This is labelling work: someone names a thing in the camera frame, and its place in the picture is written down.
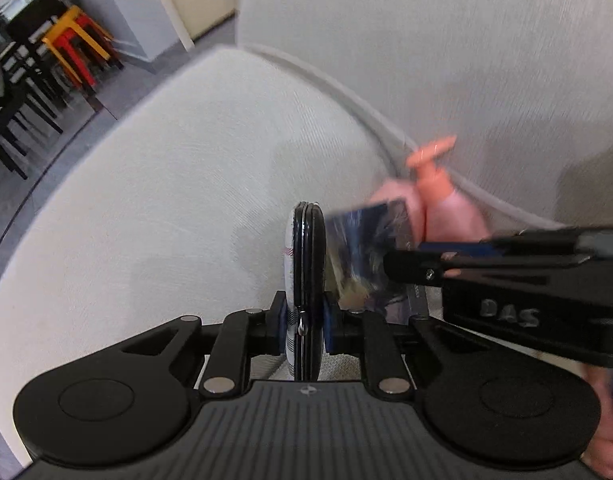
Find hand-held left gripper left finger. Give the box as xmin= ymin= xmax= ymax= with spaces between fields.
xmin=119 ymin=291 xmax=290 ymax=397

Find stacked yellow and red stools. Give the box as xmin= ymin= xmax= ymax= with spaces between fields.
xmin=40 ymin=5 xmax=121 ymax=88

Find black dining table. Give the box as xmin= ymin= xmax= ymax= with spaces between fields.
xmin=0 ymin=0 xmax=82 ymax=51

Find black chair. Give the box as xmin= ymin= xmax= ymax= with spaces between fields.
xmin=0 ymin=42 xmax=66 ymax=182

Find pink pump bottle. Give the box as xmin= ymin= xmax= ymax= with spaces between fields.
xmin=372 ymin=135 xmax=493 ymax=247

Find dark printed packet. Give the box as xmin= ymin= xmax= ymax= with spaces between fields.
xmin=326 ymin=198 xmax=428 ymax=325

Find red stool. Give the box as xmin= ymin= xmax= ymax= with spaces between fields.
xmin=54 ymin=14 xmax=126 ymax=90

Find round black compact mirror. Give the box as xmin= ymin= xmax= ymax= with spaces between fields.
xmin=283 ymin=201 xmax=328 ymax=384

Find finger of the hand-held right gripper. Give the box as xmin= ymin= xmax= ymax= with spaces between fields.
xmin=383 ymin=249 xmax=594 ymax=288
xmin=417 ymin=226 xmax=613 ymax=262

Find cream fabric sofa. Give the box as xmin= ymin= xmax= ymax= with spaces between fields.
xmin=0 ymin=0 xmax=613 ymax=467

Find person's right hand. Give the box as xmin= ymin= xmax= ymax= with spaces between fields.
xmin=581 ymin=364 xmax=613 ymax=479

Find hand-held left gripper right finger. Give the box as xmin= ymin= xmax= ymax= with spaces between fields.
xmin=323 ymin=294 xmax=493 ymax=397

